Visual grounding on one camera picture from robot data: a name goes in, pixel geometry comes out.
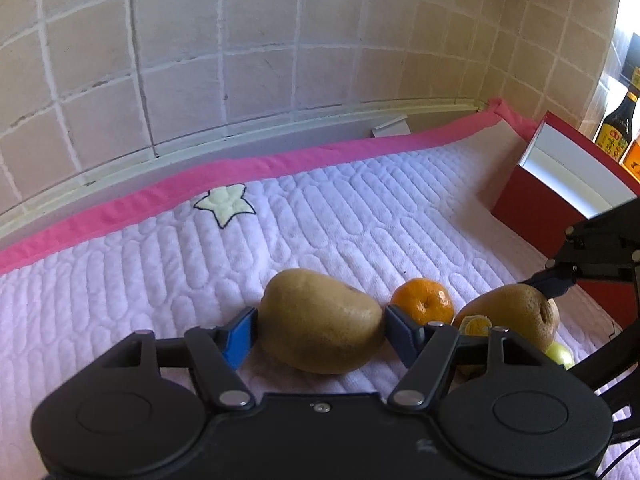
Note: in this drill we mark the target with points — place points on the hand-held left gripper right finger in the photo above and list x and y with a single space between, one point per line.
400 336

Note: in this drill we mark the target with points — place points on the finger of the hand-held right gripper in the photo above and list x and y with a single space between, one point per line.
607 355
552 282

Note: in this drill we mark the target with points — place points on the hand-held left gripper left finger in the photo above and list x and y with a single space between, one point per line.
239 336

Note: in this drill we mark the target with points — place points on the brown pear with dark spot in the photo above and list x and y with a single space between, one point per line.
520 312

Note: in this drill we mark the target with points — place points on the large brown pear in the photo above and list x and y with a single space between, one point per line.
320 321

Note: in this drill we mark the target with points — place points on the mandarin orange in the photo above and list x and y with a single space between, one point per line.
424 300

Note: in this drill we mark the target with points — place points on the small yellow-green fruit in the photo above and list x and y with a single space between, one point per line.
561 353

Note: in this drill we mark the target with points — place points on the small yellow object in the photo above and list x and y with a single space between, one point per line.
475 325

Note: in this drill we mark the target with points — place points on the red box with white inside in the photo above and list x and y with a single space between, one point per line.
560 180

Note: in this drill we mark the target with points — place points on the white towel mat pink border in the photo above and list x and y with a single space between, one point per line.
200 240

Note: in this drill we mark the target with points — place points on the bottle with orange label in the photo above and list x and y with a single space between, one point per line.
633 157

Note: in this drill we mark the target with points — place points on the dark soy sauce bottle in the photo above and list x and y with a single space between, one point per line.
617 120

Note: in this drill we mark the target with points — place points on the small white plastic piece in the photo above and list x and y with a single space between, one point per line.
390 125

